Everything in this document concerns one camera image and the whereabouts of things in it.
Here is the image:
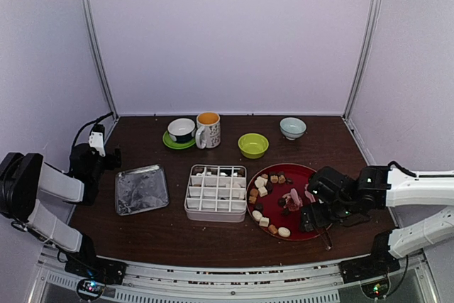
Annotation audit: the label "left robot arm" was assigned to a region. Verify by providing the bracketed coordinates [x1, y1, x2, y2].
[1, 143, 121, 277]

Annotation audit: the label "pale blue bowl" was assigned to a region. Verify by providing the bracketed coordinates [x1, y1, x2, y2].
[279, 117, 306, 141]

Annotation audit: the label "tan striped chocolate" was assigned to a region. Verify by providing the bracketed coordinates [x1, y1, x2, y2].
[268, 225, 278, 235]

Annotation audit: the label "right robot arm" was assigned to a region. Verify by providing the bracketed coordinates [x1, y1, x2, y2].
[301, 161, 453, 281]

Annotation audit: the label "aluminium frame post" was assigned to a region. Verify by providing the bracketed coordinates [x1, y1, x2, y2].
[343, 0, 382, 122]
[81, 0, 118, 120]

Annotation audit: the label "bunny tin lid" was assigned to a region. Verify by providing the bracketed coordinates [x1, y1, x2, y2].
[115, 165, 170, 216]

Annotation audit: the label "green saucer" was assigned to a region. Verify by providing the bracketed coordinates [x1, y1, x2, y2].
[162, 131, 196, 150]

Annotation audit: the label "lime green bowl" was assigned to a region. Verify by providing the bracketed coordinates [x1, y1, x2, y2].
[238, 133, 269, 160]

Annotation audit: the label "metal front rail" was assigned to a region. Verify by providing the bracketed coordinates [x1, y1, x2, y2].
[35, 258, 437, 303]

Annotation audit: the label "patterned mug yellow inside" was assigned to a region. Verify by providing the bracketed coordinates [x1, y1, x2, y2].
[194, 112, 221, 149]

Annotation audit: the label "silver divided tin box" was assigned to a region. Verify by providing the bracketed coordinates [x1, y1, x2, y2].
[184, 165, 248, 223]

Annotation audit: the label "white and navy cup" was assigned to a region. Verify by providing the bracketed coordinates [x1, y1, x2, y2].
[167, 118, 196, 136]

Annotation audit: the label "white round swirl chocolate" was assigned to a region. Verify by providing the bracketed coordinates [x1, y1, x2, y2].
[278, 227, 291, 238]

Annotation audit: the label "left black cable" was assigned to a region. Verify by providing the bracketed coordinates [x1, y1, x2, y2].
[69, 111, 114, 172]

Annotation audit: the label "right aluminium frame post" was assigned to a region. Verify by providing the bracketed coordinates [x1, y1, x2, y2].
[343, 0, 382, 122]

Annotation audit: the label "left aluminium frame post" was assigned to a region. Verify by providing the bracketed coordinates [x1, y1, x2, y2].
[81, 0, 118, 120]

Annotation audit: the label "pink metal tongs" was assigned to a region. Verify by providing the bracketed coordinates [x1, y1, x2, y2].
[290, 188, 333, 250]

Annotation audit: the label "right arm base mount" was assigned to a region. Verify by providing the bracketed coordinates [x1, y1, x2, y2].
[339, 256, 400, 300]

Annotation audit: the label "round red tray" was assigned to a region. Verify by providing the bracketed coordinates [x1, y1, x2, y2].
[246, 163, 321, 241]

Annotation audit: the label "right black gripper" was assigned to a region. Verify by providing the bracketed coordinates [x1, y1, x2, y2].
[300, 198, 357, 233]

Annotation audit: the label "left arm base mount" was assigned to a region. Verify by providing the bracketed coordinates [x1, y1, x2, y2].
[65, 258, 127, 302]

